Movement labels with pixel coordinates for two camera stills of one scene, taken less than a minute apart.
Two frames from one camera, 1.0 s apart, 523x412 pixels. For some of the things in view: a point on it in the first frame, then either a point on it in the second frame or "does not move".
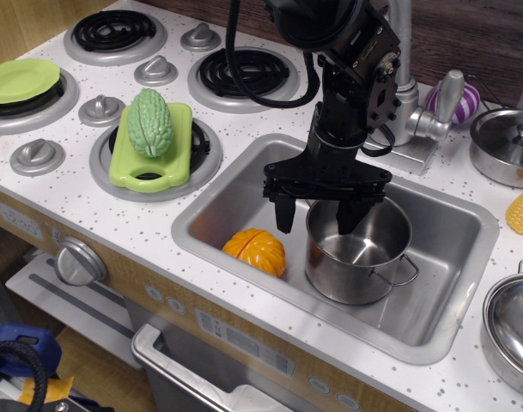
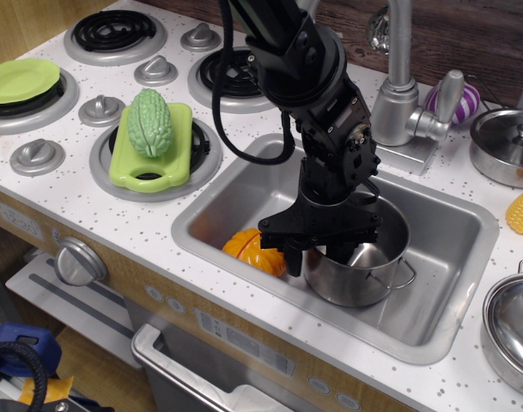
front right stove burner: (206, 163) does not move
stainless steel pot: (359, 267) does not move
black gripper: (327, 168) → (318, 221)
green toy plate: (13, 80) does not move
